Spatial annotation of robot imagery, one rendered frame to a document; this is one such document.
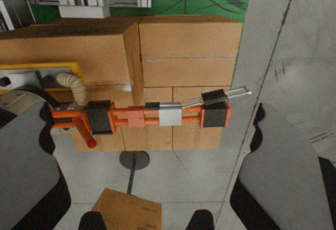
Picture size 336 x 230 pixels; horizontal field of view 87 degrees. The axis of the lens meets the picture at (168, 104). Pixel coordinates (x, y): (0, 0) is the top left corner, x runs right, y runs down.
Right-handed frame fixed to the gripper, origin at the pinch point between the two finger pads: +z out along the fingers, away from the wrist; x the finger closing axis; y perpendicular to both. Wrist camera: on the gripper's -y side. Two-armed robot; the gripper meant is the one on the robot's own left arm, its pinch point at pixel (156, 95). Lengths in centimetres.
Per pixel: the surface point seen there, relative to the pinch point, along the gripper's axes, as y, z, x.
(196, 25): 7, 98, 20
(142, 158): 175, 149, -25
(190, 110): 23.0, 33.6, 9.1
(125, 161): 180, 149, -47
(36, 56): 15, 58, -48
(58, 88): 22, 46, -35
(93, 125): 28.4, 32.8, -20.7
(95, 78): 23, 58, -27
